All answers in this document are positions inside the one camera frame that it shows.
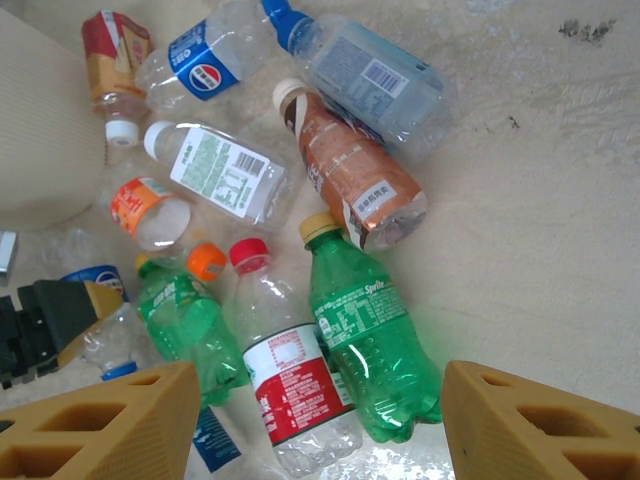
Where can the Pepsi label clear bottle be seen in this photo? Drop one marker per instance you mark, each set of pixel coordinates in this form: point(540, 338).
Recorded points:
point(200, 65)
point(100, 277)

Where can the green Sprite bottle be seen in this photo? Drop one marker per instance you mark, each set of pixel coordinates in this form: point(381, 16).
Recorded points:
point(370, 350)
point(185, 320)

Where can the light blue label bottle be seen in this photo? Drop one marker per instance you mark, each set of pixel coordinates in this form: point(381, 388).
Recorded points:
point(370, 85)

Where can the red yellow label bottle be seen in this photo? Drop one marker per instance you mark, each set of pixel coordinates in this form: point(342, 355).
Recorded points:
point(112, 60)

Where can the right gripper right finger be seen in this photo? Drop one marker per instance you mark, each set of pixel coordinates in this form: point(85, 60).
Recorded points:
point(495, 430)

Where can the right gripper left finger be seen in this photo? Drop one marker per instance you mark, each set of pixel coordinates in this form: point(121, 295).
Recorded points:
point(125, 440)

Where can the orange label orange cap bottle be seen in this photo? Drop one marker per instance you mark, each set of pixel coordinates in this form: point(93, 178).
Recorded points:
point(135, 200)

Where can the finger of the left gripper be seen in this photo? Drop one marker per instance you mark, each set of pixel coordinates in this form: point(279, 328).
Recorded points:
point(60, 310)

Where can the brown label milk tea bottle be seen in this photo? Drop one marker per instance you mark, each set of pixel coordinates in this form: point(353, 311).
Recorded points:
point(350, 175)

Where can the red white label bottle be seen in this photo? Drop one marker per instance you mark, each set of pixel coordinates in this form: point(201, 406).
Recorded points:
point(295, 390)

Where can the white green label clear bottle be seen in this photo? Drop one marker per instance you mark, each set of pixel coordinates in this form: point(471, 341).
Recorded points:
point(220, 170)

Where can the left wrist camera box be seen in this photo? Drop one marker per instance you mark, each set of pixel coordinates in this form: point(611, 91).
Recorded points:
point(6, 255)

